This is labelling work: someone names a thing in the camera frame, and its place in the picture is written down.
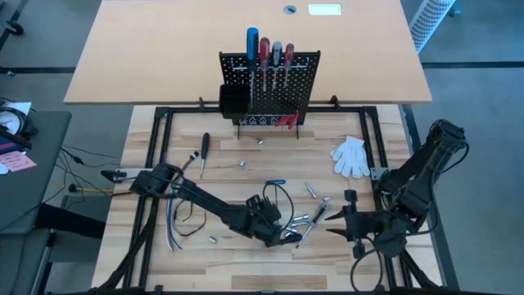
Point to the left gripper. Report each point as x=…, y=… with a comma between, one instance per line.
x=264, y=221

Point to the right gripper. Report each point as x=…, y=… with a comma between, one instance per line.
x=364, y=225

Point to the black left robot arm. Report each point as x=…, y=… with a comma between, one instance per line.
x=204, y=201

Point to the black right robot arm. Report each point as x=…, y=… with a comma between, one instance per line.
x=421, y=172

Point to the white work glove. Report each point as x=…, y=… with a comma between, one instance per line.
x=350, y=157

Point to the black metal pegboard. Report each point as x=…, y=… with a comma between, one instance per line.
x=303, y=94

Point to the black plastic pegboard bin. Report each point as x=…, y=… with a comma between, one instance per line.
x=234, y=101

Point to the black seat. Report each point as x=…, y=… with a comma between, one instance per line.
x=69, y=221

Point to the white rectangular desk plate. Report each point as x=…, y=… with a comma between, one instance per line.
x=324, y=9

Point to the light brown desk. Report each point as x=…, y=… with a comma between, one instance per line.
x=163, y=49

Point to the white perforated panel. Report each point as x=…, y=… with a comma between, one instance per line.
x=430, y=20

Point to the grey side table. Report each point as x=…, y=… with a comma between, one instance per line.
x=37, y=184

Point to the pink paper sheet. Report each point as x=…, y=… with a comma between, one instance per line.
x=18, y=161

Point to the white paper sheet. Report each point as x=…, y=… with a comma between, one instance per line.
x=20, y=107

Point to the blue item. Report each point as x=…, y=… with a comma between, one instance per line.
x=5, y=145

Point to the black chair caster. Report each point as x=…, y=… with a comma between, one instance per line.
x=15, y=28

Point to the black frame clamp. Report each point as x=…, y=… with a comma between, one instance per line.
x=335, y=101
x=201, y=103

